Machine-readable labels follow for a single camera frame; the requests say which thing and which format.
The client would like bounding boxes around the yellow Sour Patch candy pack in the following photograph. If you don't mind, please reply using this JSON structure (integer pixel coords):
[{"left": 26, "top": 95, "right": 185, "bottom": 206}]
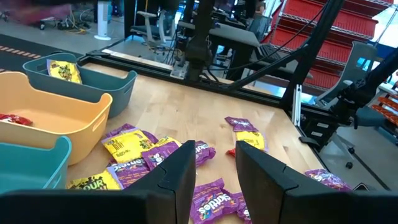
[
  {"left": 155, "top": 136, "right": 183, "bottom": 149},
  {"left": 101, "top": 129, "right": 156, "bottom": 165},
  {"left": 234, "top": 130, "right": 269, "bottom": 152},
  {"left": 46, "top": 59, "right": 83, "bottom": 85},
  {"left": 67, "top": 170, "right": 122, "bottom": 191}
]

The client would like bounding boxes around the black mat with orange stripes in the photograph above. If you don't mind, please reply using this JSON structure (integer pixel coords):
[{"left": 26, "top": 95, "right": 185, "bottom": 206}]
[{"left": 0, "top": 33, "right": 85, "bottom": 73}]

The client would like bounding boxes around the yellow plastic bin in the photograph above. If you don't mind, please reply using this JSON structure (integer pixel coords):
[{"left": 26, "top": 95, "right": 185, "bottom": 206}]
[{"left": 0, "top": 71, "right": 113, "bottom": 166}]

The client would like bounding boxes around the dark teal plastic bin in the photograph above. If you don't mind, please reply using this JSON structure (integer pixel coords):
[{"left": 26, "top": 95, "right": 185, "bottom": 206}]
[{"left": 23, "top": 52, "right": 138, "bottom": 119}]

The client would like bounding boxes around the small orange bin rack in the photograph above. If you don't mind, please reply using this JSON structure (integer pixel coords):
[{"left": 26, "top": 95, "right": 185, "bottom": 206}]
[{"left": 371, "top": 93, "right": 398, "bottom": 125}]

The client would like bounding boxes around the light teal plastic bin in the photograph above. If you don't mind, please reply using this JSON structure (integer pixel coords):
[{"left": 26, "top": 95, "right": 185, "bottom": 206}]
[{"left": 0, "top": 136, "right": 72, "bottom": 194}]

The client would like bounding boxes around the white office chair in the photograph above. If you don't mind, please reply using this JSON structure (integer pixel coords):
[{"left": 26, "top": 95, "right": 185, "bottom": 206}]
[{"left": 130, "top": 11, "right": 177, "bottom": 44}]

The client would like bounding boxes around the grey office chair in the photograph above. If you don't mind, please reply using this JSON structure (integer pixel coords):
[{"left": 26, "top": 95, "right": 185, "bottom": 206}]
[{"left": 313, "top": 42, "right": 386, "bottom": 170}]

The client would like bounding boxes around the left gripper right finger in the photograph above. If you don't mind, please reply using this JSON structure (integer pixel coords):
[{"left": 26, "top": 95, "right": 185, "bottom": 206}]
[{"left": 234, "top": 140, "right": 356, "bottom": 224}]

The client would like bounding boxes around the white tower fan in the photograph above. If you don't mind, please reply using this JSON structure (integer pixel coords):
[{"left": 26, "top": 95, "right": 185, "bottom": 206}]
[{"left": 94, "top": 0, "right": 113, "bottom": 41}]

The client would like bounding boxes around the grey desk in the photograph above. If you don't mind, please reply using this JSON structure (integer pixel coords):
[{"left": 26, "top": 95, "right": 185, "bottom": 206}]
[{"left": 178, "top": 20, "right": 262, "bottom": 80}]

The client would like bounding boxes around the purple Skittles candy pack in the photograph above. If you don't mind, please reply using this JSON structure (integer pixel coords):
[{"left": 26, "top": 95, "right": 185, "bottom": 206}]
[
  {"left": 231, "top": 192, "right": 253, "bottom": 224},
  {"left": 304, "top": 169, "right": 353, "bottom": 192},
  {"left": 224, "top": 116, "right": 259, "bottom": 133},
  {"left": 104, "top": 123, "right": 159, "bottom": 144},
  {"left": 141, "top": 141, "right": 181, "bottom": 171},
  {"left": 194, "top": 140, "right": 218, "bottom": 168},
  {"left": 107, "top": 158, "right": 154, "bottom": 190},
  {"left": 189, "top": 177, "right": 239, "bottom": 224}
]

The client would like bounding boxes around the red storage bin shelf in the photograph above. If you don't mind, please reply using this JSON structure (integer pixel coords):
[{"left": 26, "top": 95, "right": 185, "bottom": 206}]
[{"left": 261, "top": 0, "right": 382, "bottom": 91}]

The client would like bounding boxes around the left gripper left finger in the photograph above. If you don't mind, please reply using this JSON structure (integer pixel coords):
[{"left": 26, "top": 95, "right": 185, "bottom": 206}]
[{"left": 124, "top": 140, "right": 197, "bottom": 224}]

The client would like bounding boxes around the yellow cable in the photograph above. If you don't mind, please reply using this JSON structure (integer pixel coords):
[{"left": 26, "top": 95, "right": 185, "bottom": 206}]
[{"left": 65, "top": 26, "right": 90, "bottom": 35}]

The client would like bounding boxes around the small black table camera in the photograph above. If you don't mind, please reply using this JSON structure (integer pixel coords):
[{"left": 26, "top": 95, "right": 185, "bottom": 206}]
[{"left": 353, "top": 182, "right": 371, "bottom": 192}]

